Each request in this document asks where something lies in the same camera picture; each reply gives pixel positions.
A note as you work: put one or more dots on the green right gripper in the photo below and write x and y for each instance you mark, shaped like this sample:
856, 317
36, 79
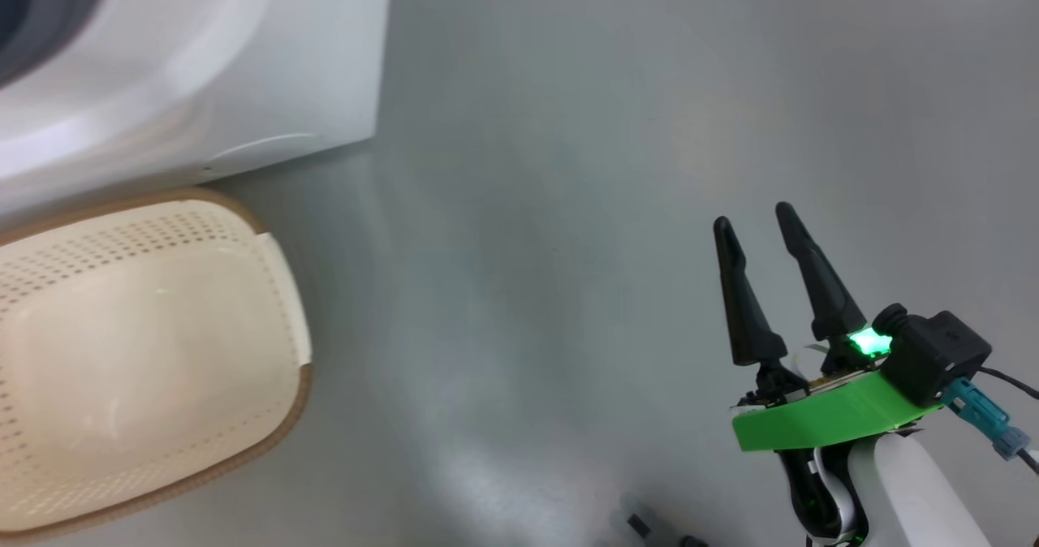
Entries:
828, 417

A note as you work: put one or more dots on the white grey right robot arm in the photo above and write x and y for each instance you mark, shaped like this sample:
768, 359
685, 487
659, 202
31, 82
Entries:
909, 498

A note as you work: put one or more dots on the white front-load washing machine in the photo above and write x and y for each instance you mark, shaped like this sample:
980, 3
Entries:
243, 60

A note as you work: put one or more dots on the grey rubber door gasket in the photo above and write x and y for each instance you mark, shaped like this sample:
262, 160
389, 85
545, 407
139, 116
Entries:
40, 11

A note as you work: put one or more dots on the round white filter cover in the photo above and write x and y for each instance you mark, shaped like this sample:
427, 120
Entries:
260, 151

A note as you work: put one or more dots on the cream perforated laundry basket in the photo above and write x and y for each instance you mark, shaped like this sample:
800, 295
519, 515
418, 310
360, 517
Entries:
146, 352

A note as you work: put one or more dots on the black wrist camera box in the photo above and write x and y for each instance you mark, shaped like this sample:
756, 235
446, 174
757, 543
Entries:
933, 356

